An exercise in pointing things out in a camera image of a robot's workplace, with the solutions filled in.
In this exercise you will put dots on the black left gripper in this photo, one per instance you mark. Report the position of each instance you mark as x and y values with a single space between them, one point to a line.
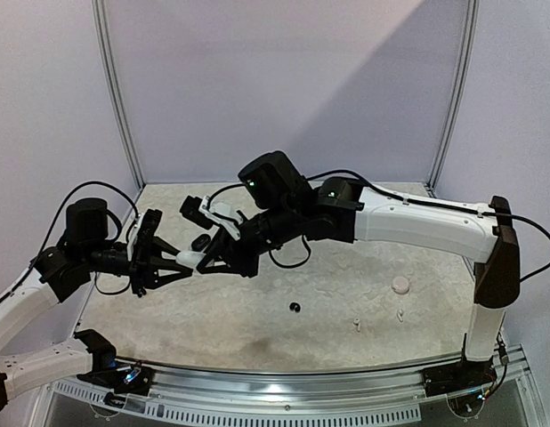
141 269

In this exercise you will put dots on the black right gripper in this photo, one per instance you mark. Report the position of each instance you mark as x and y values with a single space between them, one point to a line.
230 253

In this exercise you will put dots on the black oval charging case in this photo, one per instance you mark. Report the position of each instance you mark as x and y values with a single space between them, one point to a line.
200 243

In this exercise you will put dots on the white oval charging case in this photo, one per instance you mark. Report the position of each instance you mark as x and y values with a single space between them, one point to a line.
189 259

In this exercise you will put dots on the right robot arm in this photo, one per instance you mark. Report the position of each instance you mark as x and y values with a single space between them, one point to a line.
347 208

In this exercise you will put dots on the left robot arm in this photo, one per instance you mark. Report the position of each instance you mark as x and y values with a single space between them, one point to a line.
55 274

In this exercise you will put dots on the black clip earbud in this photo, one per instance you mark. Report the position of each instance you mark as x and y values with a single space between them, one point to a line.
295 307

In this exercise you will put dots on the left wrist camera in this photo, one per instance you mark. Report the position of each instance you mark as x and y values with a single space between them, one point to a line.
141 236

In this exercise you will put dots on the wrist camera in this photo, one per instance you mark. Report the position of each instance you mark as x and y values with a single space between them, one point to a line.
141 236
207 214

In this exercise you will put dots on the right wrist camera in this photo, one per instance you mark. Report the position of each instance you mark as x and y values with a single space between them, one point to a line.
207 214

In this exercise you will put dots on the aluminium front rail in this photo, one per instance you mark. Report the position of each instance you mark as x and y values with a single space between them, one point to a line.
392 396

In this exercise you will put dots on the left aluminium wall post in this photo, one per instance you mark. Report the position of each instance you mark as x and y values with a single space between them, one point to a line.
101 22

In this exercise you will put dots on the aluminium wall post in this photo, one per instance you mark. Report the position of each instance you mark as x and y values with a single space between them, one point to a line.
101 22
456 96

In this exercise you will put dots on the right aluminium wall post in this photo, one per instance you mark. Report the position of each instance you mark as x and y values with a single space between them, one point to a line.
456 96

